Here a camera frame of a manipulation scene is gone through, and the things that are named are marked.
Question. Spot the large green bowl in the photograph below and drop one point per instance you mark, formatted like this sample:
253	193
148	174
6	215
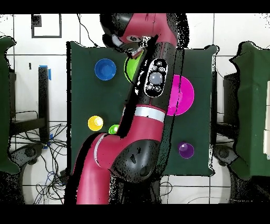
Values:
131	67

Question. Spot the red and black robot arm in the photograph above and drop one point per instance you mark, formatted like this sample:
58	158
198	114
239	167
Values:
137	137

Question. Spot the blue bowl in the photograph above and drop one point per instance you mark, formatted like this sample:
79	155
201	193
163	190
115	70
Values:
105	69

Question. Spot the dark green tablecloth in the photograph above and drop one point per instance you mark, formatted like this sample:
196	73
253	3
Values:
95	95

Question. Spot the large pink bowl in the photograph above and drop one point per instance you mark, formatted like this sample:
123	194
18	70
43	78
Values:
183	95

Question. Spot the green cup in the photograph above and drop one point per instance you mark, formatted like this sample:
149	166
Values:
112	129

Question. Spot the yellow cup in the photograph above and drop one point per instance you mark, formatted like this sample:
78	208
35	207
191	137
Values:
95	123

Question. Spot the blue tape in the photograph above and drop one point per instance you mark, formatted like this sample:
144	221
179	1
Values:
49	74

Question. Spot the purple cup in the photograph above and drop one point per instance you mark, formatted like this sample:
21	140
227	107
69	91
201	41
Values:
186	151

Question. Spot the green-clothed side table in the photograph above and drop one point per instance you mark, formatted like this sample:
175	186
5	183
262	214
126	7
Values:
4	105
253	105

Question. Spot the black wheeled base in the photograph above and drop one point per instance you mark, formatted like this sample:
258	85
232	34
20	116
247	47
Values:
223	152
30	152

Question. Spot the white board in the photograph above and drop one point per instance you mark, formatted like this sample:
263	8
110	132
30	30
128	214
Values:
267	118

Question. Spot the black post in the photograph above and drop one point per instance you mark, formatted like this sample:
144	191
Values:
43	95

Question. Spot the black square frame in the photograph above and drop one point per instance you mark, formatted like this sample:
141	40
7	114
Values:
36	21

